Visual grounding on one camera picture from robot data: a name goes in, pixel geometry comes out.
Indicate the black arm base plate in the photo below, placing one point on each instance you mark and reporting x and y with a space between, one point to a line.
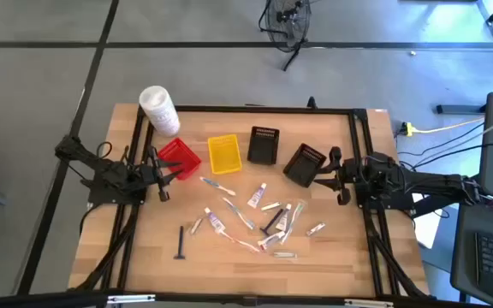
101 197
383 203

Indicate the white red toothpaste tube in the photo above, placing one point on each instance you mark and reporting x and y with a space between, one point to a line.
271 240

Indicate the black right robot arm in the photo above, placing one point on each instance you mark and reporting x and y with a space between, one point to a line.
422 181

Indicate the black aluminium table frame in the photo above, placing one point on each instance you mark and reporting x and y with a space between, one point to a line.
272 110

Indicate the black floor fan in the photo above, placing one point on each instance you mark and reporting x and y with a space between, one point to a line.
287 16

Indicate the white purple toothpaste tube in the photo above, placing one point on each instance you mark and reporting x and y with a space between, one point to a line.
213 219
257 196

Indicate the blue toothbrush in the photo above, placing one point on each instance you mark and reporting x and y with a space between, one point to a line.
239 212
217 185

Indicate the yellow plastic basket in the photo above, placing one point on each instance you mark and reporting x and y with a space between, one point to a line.
224 154

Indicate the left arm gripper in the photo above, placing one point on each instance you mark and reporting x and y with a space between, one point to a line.
150 175

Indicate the white paper sheet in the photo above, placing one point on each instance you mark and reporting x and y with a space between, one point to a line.
426 226

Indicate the small razor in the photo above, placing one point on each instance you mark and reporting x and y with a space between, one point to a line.
270 206
284 255
316 229
196 225

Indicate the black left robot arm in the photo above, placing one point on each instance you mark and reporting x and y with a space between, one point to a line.
114 173

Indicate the dark purple razor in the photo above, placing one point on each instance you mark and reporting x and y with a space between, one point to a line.
180 241
272 221

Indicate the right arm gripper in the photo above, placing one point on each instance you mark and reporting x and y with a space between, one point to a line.
347 175

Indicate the grey stand foot bar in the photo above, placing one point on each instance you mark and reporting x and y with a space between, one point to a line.
460 109

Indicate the orange toothbrush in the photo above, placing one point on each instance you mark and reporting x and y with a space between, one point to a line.
240 242

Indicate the red plastic basket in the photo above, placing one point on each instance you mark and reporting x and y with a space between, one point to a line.
178 149

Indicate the black beam with silver brackets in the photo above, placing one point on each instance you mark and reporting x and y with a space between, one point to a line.
37 301

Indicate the black plastic basket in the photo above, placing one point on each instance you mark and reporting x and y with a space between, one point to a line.
303 164
263 147

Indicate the small black clamp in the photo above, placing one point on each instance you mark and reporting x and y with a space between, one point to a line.
312 103

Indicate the green toothbrush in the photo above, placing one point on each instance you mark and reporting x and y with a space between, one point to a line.
294 216

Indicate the white wipes canister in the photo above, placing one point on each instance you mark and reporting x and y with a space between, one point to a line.
158 109

